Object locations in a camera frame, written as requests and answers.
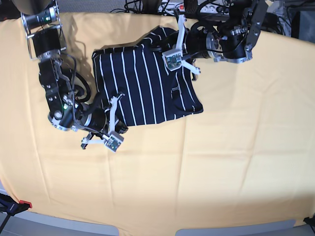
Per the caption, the black clamp right corner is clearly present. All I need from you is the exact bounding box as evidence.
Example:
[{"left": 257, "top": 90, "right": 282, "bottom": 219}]
[{"left": 303, "top": 215, "right": 315, "bottom": 227}]

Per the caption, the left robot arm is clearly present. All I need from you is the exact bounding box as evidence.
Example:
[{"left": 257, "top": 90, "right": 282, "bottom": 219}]
[{"left": 168, "top": 0, "right": 268, "bottom": 75}]

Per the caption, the black power adapter box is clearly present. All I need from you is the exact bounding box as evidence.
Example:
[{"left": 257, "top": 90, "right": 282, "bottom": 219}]
[{"left": 262, "top": 12, "right": 279, "bottom": 28}]

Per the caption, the blue red bar clamp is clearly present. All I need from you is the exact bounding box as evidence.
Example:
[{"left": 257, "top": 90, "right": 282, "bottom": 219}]
[{"left": 0, "top": 194, "right": 32, "bottom": 216}]

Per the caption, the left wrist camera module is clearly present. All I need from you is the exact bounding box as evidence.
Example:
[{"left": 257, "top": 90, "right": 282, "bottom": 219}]
[{"left": 162, "top": 49, "right": 183, "bottom": 71}]

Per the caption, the white power strip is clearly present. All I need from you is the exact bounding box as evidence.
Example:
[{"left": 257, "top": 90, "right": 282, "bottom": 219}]
[{"left": 157, "top": 0, "right": 230, "bottom": 15}]

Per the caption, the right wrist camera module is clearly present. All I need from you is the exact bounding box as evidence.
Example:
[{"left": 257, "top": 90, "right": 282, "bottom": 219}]
[{"left": 105, "top": 131, "right": 124, "bottom": 152}]

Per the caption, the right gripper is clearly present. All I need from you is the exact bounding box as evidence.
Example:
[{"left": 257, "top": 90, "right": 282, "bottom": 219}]
[{"left": 81, "top": 92, "right": 128, "bottom": 149}]

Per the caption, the navy white striped T-shirt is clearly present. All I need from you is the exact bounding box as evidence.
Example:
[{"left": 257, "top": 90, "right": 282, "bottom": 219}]
[{"left": 92, "top": 27, "right": 203, "bottom": 126}]

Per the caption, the yellow table cloth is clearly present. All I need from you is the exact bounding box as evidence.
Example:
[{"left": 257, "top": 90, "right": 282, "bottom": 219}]
[{"left": 0, "top": 20, "right": 315, "bottom": 236}]

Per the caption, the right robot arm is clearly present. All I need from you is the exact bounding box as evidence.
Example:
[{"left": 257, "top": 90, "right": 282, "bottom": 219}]
[{"left": 13, "top": 0, "right": 127, "bottom": 152}]

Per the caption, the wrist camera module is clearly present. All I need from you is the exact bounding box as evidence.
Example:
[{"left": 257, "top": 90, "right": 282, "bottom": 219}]
[
  {"left": 105, "top": 131, "right": 124, "bottom": 152},
  {"left": 162, "top": 49, "right": 183, "bottom": 71}
]

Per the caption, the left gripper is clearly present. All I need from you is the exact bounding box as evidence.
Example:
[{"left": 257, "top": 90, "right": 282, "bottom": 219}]
[{"left": 175, "top": 14, "right": 219, "bottom": 81}]

